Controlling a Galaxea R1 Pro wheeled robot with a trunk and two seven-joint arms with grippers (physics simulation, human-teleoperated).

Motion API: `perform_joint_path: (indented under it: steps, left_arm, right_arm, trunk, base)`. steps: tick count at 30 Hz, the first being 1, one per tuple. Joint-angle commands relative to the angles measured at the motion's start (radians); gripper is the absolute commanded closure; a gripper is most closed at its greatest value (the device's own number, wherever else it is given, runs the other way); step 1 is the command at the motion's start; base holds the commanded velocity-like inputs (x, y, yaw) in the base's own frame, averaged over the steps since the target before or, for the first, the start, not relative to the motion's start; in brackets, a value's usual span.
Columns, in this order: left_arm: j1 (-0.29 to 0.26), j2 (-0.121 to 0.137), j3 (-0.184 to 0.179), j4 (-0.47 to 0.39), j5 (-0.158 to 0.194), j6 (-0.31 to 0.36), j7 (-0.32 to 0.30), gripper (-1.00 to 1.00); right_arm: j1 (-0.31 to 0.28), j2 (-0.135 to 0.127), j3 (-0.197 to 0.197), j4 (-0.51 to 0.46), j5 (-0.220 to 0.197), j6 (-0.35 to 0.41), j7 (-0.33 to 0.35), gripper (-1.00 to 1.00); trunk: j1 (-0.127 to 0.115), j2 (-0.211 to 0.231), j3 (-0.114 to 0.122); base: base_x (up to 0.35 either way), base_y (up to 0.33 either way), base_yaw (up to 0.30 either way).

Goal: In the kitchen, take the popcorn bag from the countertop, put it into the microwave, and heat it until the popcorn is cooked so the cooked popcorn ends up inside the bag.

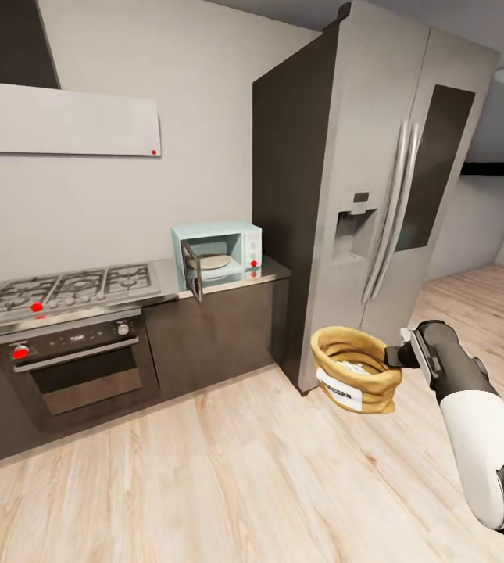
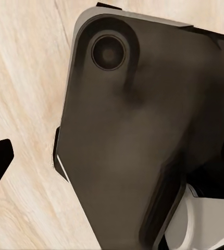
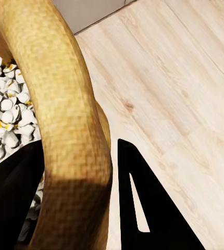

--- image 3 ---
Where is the popcorn bag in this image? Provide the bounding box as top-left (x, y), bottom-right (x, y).
top-left (0, 0), bottom-right (113, 250)

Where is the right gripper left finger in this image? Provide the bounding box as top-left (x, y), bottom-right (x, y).
top-left (0, 140), bottom-right (45, 250)

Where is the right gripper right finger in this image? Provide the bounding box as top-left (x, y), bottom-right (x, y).
top-left (117, 139), bottom-right (205, 250)

